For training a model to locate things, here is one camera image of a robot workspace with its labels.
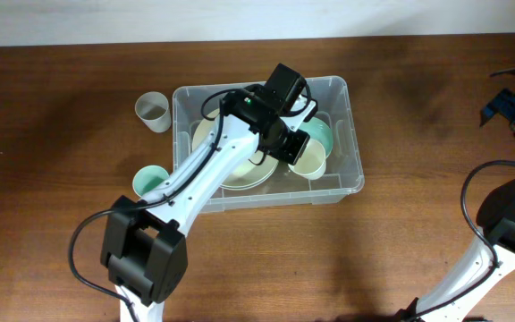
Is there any beige bowl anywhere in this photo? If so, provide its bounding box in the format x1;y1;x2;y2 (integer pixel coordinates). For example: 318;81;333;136
221;159;279;191
192;109;279;184

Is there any cream cup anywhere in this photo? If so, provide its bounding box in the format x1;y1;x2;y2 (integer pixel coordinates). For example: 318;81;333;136
289;140;326;180

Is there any green bowl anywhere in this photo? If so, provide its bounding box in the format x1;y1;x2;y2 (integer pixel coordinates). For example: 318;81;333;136
299;117;333;157

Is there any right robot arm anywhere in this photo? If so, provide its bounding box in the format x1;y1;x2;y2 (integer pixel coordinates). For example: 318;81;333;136
395;89;515;321

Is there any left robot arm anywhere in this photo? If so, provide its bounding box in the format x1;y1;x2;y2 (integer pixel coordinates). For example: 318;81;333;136
100;64;317;321

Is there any clear plastic storage container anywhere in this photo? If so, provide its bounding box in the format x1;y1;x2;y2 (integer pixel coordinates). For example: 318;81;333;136
172;76;365;213

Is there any grey cup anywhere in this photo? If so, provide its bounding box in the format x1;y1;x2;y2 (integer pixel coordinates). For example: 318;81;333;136
135;91;172;133

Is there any green cup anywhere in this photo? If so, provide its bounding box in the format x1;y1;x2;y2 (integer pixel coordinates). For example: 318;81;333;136
132;165;169;197

